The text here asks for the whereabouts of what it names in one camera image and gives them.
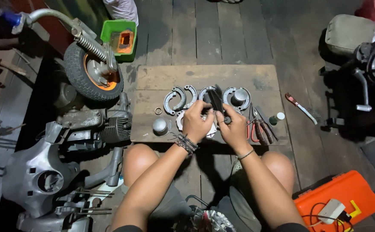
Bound person's left hand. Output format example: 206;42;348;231
182;99;216;144

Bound person's right hand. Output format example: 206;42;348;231
215;111;253;156

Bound black sandpaper sheet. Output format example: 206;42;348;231
206;84;225;114

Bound white round backing plate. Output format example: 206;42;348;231
175;110;219;139

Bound silver domed metal cap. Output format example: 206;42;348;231
152;118;171;136

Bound silver metal cylinder cap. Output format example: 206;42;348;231
231;89;248;106

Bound grey brake shoe pair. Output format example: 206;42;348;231
222;86;252;113

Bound green bottle with white cap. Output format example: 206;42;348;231
269;112;286;126

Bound wooden work board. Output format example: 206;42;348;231
130;64;290;146

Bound person's left leg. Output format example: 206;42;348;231
121;143;192;232

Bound grey scooter engine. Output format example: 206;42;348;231
44;92;133;153

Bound orange plastic part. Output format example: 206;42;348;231
117;30;135;54

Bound white power adapter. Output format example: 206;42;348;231
318;199;346;225

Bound green plastic container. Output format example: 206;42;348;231
100;19;138;63

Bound scooter wheel with orange rim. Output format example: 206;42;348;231
63;41;124;102

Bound orange plastic toolbox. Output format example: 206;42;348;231
293;170;375;232

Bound grey scooter fork with spring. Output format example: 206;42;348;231
1;9;119;73

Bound white cloth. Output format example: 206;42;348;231
103;0;139;27

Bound dark scooter with khaki seat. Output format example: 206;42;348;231
318;14;375;130

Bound heap of grey scooter parts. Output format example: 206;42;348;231
16;188;115;232

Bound grey scooter headset cover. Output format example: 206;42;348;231
2;138;81;218

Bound red plastic bag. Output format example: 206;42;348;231
354;0;375;27

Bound red handled pliers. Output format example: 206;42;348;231
246;108;260;143

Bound black beaded bracelets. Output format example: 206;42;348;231
171;132;199;157

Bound thin cord bracelet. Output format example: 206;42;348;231
235;148;255;160

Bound brown handled pliers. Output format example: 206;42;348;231
252;106;274;146

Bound red handled wrench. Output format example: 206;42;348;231
285;92;318;125

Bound patterned bag with black handle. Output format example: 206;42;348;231
185;195;237;232

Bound black cable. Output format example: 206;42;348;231
301;202;355;232

